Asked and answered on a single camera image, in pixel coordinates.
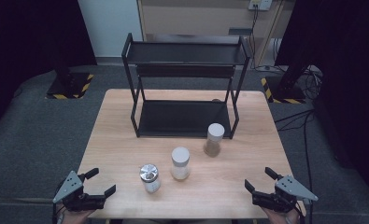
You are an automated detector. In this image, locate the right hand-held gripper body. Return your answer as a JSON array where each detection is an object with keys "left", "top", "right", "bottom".
[{"left": 251, "top": 175, "right": 319, "bottom": 215}]

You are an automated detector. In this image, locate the hand-held gripper cable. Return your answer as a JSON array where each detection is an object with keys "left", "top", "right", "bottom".
[
  {"left": 51, "top": 183, "right": 65, "bottom": 224},
  {"left": 293, "top": 200, "right": 307, "bottom": 223}
]

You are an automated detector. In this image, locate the white-lid jar with brown powder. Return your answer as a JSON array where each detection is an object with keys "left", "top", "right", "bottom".
[{"left": 203, "top": 122, "right": 226, "bottom": 158}]

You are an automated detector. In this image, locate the black floor cable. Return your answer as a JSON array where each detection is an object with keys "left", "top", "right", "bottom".
[{"left": 275, "top": 109, "right": 316, "bottom": 224}]

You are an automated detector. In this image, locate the person's right hand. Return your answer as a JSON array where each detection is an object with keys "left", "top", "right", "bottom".
[{"left": 261, "top": 206, "right": 302, "bottom": 224}]

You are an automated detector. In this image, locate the silver-lid glass spice jar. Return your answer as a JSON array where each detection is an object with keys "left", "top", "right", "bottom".
[{"left": 139, "top": 163, "right": 162, "bottom": 194}]

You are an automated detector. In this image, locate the black metal two-tier rack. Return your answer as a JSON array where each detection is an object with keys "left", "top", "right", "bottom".
[{"left": 121, "top": 32, "right": 252, "bottom": 140}]

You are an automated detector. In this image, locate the black stand with striped base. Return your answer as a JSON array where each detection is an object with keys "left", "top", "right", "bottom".
[
  {"left": 45, "top": 52, "right": 95, "bottom": 101},
  {"left": 261, "top": 62, "right": 314, "bottom": 105}
]

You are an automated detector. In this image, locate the left hand-held gripper cable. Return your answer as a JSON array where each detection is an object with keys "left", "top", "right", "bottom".
[{"left": 51, "top": 183, "right": 65, "bottom": 224}]

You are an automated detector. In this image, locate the right hand-held gripper cable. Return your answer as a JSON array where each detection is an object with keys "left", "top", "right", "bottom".
[{"left": 293, "top": 200, "right": 307, "bottom": 223}]

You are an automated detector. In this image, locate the beige wooden cabinet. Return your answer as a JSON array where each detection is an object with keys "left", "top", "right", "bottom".
[{"left": 136, "top": 0, "right": 296, "bottom": 67}]

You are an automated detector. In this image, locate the black socket cable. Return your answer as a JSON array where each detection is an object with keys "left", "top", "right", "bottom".
[{"left": 248, "top": 7, "right": 278, "bottom": 72}]

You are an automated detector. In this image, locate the tangle of cables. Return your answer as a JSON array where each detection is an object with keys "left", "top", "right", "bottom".
[{"left": 297, "top": 64, "right": 324, "bottom": 101}]

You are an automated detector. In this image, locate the person's left hand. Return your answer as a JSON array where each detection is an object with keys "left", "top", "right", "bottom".
[{"left": 56, "top": 206, "right": 96, "bottom": 224}]

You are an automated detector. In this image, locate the dark curtain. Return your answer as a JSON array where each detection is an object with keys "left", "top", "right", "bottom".
[
  {"left": 0, "top": 0, "right": 98, "bottom": 138},
  {"left": 275, "top": 0, "right": 369, "bottom": 195}
]

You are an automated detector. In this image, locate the white-lid jar with white powder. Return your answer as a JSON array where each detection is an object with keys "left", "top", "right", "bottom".
[{"left": 170, "top": 147, "right": 192, "bottom": 181}]

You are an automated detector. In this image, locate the white wall socket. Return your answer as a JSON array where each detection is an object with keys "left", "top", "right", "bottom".
[{"left": 248, "top": 0, "right": 273, "bottom": 11}]

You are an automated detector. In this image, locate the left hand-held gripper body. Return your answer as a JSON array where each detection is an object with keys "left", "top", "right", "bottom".
[{"left": 52, "top": 170, "right": 107, "bottom": 213}]

